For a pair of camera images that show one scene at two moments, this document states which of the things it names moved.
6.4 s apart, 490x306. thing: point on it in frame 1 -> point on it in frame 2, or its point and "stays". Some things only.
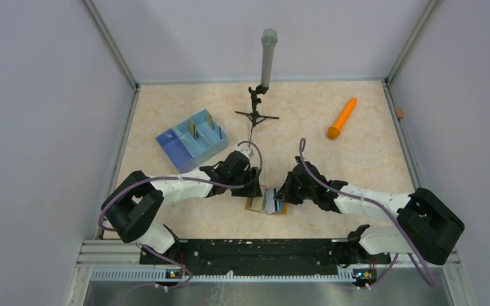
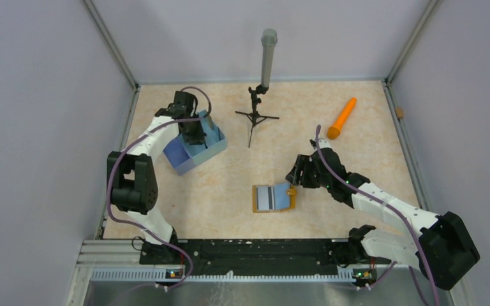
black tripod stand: [254, 116] stays
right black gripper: [285, 194] -> [304, 162]
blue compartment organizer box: [193, 139] stays
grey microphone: [269, 37] stays
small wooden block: [399, 112] stays
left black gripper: [252, 190] -> [198, 138]
